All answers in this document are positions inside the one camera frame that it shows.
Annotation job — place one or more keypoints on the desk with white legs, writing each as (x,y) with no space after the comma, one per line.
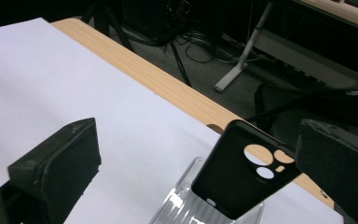
(292,49)

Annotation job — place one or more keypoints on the black tripod leg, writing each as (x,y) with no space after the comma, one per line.
(181,67)

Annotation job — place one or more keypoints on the white paper sheet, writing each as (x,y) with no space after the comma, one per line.
(74,77)

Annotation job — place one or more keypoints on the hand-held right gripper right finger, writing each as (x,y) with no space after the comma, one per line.
(345,168)

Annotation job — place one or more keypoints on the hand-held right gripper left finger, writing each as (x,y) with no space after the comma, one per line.
(62,161)

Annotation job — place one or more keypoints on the clear plastic box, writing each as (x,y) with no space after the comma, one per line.
(180,202)

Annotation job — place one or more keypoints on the black metal stand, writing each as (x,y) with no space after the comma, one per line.
(122,37)

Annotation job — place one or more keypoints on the black phone case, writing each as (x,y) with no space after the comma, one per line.
(230,174)

